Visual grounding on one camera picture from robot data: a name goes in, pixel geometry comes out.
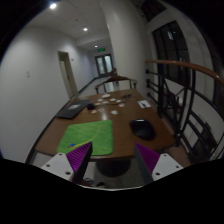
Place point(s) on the double glass door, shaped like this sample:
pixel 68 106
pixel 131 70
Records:
pixel 104 64

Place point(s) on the wooden stair handrail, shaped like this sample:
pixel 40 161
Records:
pixel 192 66

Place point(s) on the black metal railing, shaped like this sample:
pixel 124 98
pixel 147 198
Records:
pixel 197 122

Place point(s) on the black computer mouse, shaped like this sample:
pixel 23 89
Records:
pixel 143 129

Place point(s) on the beige side door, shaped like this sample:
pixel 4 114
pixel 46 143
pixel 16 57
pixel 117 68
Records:
pixel 67 74

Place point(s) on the wooden chair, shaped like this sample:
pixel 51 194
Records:
pixel 115 80

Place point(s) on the dark window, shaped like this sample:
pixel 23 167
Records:
pixel 171 45

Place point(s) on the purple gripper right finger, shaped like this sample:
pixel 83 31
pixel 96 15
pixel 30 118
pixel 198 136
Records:
pixel 154 166

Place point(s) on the black laptop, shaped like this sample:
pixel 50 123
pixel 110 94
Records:
pixel 70 111

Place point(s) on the small black box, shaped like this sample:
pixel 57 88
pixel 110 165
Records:
pixel 90 106

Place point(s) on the white paper with pen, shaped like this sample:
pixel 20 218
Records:
pixel 144 104

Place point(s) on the green leaf mouse pad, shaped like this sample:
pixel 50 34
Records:
pixel 99 133

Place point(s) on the green exit sign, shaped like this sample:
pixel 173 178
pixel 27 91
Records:
pixel 101 49

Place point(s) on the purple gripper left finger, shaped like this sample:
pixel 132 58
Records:
pixel 70 166

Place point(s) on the white paper scrap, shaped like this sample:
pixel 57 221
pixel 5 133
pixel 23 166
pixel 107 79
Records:
pixel 114 112

